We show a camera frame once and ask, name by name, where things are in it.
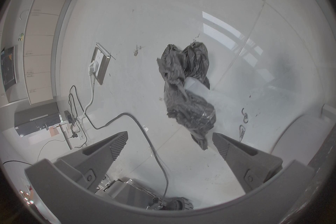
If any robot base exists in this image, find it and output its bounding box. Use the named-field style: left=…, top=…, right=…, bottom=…
left=94, top=177, right=195, bottom=211

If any pale kitchen cabinet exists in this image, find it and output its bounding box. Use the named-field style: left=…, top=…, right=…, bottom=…
left=22, top=0, right=70, bottom=105

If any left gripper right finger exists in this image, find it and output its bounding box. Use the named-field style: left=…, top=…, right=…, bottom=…
left=212, top=132, right=284, bottom=194

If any clear printed wrapper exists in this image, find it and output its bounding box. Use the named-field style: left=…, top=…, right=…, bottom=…
left=182, top=76, right=219, bottom=130

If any black cable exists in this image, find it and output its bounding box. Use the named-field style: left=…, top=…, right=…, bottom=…
left=85, top=113, right=170, bottom=205
left=68, top=85, right=87, bottom=139

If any black plastic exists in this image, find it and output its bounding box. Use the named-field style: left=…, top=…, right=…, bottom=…
left=157, top=42, right=217, bottom=150

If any white power cable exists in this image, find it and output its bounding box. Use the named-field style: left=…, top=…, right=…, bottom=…
left=76, top=60, right=101, bottom=148

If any dark grey box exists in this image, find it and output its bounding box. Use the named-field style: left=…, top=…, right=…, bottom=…
left=14, top=102, right=60, bottom=137

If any black built-in oven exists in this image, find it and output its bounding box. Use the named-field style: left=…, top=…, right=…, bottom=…
left=0, top=46, right=18, bottom=93

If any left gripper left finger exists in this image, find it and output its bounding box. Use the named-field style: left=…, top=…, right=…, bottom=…
left=56, top=131, right=129, bottom=194

